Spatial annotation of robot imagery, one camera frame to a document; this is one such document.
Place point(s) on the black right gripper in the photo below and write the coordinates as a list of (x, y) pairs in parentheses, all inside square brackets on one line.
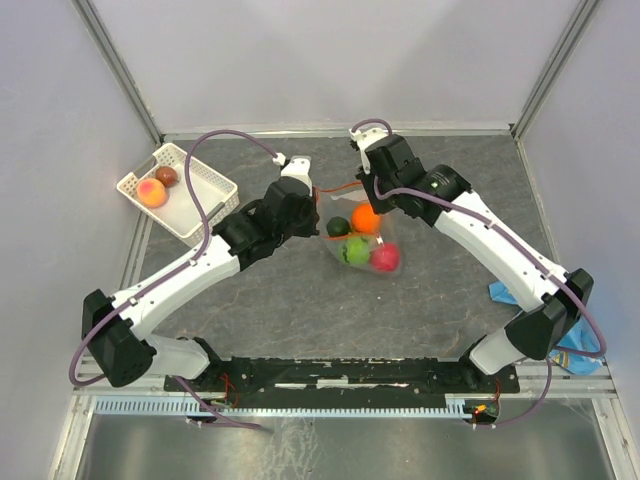
[(372, 171)]

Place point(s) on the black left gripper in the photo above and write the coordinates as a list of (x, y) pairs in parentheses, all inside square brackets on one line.
[(311, 227)]

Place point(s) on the dark green avocado toy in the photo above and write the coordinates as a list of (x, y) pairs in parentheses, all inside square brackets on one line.
[(338, 226)]

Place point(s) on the orange toy fruit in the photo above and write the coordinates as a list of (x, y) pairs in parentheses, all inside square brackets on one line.
[(365, 220)]

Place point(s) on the clear zip top bag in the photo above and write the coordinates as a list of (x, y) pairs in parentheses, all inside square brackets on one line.
[(341, 201)]

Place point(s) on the green watermelon toy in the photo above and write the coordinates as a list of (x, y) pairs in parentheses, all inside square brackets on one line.
[(355, 251)]

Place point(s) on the red apple toy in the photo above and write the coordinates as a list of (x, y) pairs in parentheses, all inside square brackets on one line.
[(385, 258)]

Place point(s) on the white plastic basket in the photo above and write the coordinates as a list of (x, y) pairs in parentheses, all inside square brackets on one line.
[(217, 195)]

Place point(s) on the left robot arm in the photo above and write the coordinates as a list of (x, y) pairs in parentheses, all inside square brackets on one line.
[(118, 330)]

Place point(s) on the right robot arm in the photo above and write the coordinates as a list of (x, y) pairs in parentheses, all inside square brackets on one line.
[(551, 299)]

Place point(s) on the brown toy fruit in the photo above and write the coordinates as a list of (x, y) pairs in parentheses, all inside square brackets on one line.
[(167, 176)]

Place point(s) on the peach toy fruit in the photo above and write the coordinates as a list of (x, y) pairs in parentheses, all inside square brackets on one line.
[(151, 193)]

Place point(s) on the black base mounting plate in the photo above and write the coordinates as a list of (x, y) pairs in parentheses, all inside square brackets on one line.
[(332, 384)]

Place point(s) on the blue patterned cloth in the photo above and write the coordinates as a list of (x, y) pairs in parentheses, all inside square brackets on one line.
[(580, 337)]

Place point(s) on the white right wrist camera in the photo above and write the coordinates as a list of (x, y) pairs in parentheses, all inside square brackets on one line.
[(364, 139)]

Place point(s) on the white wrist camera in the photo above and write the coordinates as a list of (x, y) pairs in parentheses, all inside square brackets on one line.
[(364, 139), (296, 167)]

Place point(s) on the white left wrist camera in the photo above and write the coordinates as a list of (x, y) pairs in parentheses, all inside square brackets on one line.
[(296, 167)]

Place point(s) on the aluminium frame rail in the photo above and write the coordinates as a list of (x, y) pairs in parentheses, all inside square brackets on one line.
[(531, 379)]

